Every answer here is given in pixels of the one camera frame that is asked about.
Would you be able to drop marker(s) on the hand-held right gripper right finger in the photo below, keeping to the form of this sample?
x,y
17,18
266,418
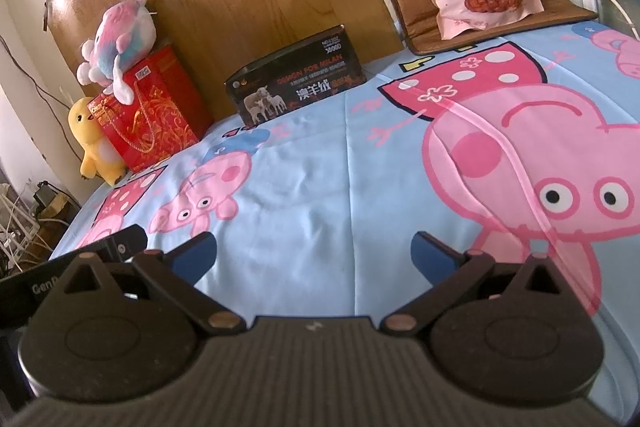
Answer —
x,y
435,257

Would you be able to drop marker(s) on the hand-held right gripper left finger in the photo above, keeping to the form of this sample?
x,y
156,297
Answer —
x,y
200,252

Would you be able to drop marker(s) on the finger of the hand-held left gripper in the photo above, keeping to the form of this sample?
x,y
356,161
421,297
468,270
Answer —
x,y
122,247

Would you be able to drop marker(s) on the black box with sheep picture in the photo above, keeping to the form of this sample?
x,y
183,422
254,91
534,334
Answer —
x,y
300,77

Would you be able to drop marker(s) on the black power adapter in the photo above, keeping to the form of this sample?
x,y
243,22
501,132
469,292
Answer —
x,y
46,194

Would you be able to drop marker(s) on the yellow plush toy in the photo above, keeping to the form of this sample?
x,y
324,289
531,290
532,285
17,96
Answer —
x,y
90,137

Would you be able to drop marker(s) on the printed cartoon bed sheet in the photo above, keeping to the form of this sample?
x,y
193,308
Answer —
x,y
350,167

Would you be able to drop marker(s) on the red gift bag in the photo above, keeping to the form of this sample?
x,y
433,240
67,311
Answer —
x,y
150,112

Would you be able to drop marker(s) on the pink and blue plush toy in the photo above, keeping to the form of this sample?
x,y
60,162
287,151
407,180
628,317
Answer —
x,y
122,37

